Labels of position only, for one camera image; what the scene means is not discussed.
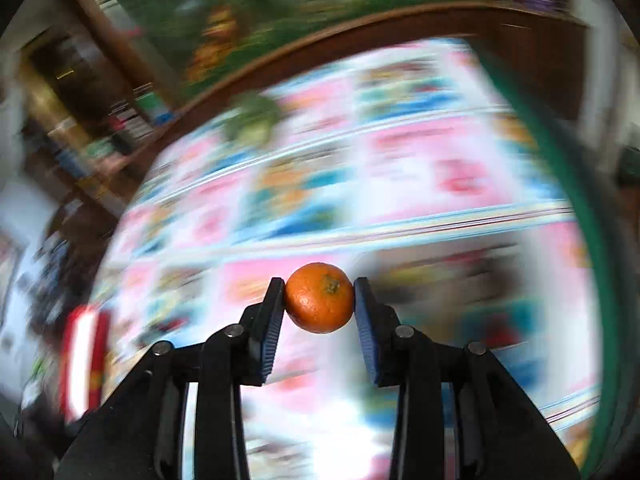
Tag orange tangerine with stem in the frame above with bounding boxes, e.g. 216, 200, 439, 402
284, 262, 355, 334

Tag red box white inside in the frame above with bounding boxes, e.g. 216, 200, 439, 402
58, 304, 111, 424

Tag colourful fruit print tablecloth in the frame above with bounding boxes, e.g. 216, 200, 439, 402
91, 38, 601, 464

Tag green leafy vegetable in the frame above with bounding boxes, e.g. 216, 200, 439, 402
224, 91, 284, 146

